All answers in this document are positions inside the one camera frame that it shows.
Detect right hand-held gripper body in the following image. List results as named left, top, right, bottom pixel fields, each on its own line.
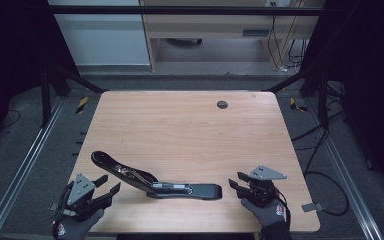
left=242, top=164, right=288, bottom=208

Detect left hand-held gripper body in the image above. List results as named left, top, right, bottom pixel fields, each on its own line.
left=57, top=172, right=110, bottom=221

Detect black stapler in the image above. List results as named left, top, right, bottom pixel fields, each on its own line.
left=90, top=150, right=224, bottom=201

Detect person's right hand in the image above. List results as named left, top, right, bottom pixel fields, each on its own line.
left=240, top=198, right=287, bottom=230

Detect black curtain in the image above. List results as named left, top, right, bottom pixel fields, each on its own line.
left=0, top=0, right=81, bottom=158
left=300, top=0, right=384, bottom=203

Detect white cabinet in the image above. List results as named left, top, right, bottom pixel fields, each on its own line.
left=48, top=0, right=152, bottom=67

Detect dark object under desk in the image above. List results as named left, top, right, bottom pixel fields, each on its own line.
left=164, top=37, right=204, bottom=47

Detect light wooden desk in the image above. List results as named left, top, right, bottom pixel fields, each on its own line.
left=138, top=0, right=326, bottom=72

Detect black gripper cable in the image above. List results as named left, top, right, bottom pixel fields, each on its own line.
left=274, top=187, right=293, bottom=228

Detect aluminium floor rail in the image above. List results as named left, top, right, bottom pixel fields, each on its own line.
left=0, top=95, right=66, bottom=240
left=304, top=97, right=384, bottom=240

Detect black looped floor cable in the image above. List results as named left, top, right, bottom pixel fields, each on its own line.
left=303, top=170, right=351, bottom=217

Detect thin black floor cable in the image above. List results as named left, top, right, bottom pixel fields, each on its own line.
left=0, top=108, right=22, bottom=131

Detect black frame strut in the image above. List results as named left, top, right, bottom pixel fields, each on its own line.
left=40, top=64, right=110, bottom=128
left=263, top=64, right=330, bottom=128

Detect hanging black desk cables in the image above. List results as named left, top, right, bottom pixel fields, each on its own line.
left=267, top=1, right=307, bottom=73

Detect black horizontal frame bar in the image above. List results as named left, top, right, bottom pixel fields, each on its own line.
left=47, top=4, right=326, bottom=16

